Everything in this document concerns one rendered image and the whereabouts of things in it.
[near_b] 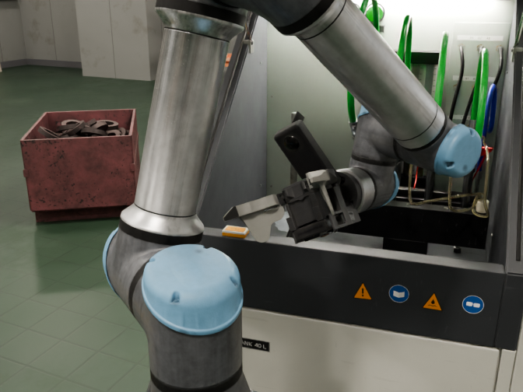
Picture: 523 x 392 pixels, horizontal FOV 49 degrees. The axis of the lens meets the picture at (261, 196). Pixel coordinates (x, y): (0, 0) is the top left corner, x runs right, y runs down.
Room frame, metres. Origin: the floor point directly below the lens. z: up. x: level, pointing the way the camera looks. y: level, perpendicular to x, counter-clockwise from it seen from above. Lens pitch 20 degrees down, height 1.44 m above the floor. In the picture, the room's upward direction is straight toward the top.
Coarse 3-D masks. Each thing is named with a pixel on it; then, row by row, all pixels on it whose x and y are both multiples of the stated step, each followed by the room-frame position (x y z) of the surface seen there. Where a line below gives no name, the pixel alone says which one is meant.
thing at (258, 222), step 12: (252, 204) 0.75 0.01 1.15; (264, 204) 0.76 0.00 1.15; (276, 204) 0.76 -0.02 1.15; (228, 216) 0.73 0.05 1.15; (240, 216) 0.74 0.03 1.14; (252, 216) 0.75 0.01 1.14; (264, 216) 0.76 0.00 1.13; (276, 216) 0.76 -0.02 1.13; (252, 228) 0.74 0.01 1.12; (264, 228) 0.75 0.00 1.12; (264, 240) 0.74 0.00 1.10
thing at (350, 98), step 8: (368, 0) 1.23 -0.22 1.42; (376, 0) 1.35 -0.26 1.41; (360, 8) 1.20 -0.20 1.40; (376, 8) 1.38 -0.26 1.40; (376, 16) 1.40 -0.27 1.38; (376, 24) 1.42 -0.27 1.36; (352, 96) 1.11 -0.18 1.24; (352, 104) 1.12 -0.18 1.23; (352, 112) 1.13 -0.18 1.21; (352, 120) 1.14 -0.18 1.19
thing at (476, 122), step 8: (480, 56) 1.23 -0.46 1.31; (488, 56) 1.15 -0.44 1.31; (480, 64) 1.25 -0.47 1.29; (488, 64) 1.13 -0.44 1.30; (480, 72) 1.26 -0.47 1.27; (488, 72) 1.11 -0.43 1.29; (480, 80) 1.11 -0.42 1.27; (480, 88) 1.09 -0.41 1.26; (480, 96) 1.08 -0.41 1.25; (472, 104) 1.28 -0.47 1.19; (480, 104) 1.07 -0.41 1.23; (472, 112) 1.28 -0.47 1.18; (480, 112) 1.07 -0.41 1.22; (472, 120) 1.28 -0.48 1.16; (480, 120) 1.06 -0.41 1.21; (472, 128) 1.27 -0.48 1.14; (480, 128) 1.06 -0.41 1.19; (480, 136) 1.07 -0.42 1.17
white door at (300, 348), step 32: (256, 320) 1.08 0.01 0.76; (288, 320) 1.06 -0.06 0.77; (320, 320) 1.04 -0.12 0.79; (256, 352) 1.08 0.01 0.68; (288, 352) 1.06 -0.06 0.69; (320, 352) 1.04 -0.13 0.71; (352, 352) 1.02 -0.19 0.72; (384, 352) 1.00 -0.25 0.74; (416, 352) 0.98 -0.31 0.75; (448, 352) 0.96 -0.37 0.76; (480, 352) 0.94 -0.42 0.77; (256, 384) 1.08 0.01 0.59; (288, 384) 1.06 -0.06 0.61; (320, 384) 1.04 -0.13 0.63; (352, 384) 1.02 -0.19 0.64; (384, 384) 1.00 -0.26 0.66; (416, 384) 0.98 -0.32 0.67; (448, 384) 0.96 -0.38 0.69; (480, 384) 0.94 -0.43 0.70
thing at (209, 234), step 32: (256, 256) 1.08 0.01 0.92; (288, 256) 1.06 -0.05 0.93; (320, 256) 1.04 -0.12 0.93; (352, 256) 1.02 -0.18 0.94; (384, 256) 1.01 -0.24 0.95; (416, 256) 1.01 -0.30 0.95; (256, 288) 1.08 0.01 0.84; (288, 288) 1.06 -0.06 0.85; (320, 288) 1.04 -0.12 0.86; (352, 288) 1.02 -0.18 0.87; (384, 288) 1.00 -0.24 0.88; (416, 288) 0.98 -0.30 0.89; (448, 288) 0.97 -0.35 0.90; (480, 288) 0.95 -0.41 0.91; (352, 320) 1.02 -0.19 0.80; (384, 320) 1.00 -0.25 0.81; (416, 320) 0.98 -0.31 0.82; (448, 320) 0.96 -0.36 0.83; (480, 320) 0.95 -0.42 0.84
